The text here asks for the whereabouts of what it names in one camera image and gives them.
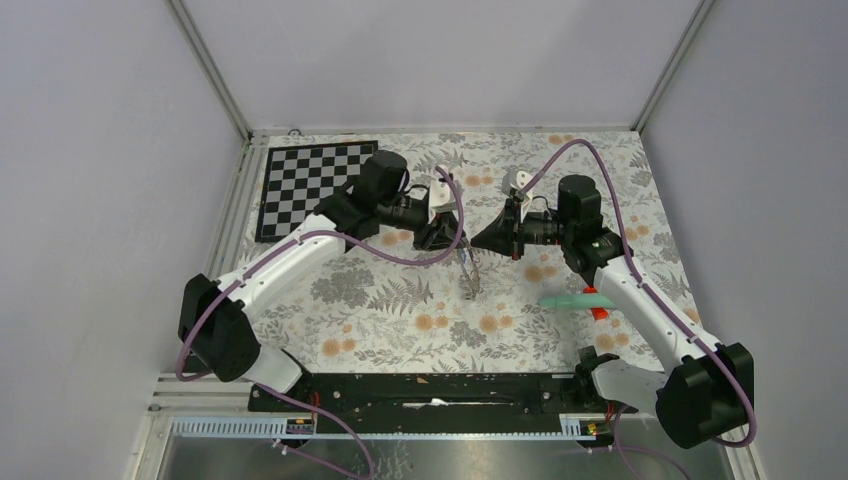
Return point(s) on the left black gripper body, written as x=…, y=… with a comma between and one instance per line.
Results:
x=413, y=217

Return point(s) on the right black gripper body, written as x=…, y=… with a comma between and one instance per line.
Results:
x=541, y=229

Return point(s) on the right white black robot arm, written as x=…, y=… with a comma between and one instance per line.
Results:
x=704, y=388

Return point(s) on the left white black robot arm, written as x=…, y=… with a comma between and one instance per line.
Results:
x=217, y=315

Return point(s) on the floral table mat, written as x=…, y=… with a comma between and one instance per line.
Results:
x=362, y=313

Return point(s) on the teal cylindrical tool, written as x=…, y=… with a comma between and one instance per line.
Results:
x=581, y=301

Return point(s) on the orange plastic piece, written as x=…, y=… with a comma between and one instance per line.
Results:
x=599, y=313

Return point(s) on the black white checkerboard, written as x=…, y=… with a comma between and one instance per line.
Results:
x=297, y=178

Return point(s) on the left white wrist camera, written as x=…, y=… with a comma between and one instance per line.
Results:
x=440, y=198

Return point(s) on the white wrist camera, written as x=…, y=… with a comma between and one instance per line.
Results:
x=515, y=185
x=440, y=198

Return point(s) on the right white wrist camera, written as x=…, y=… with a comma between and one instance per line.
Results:
x=515, y=185

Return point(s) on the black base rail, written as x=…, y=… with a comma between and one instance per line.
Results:
x=396, y=396

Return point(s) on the slotted cable duct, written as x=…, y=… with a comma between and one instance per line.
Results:
x=426, y=427

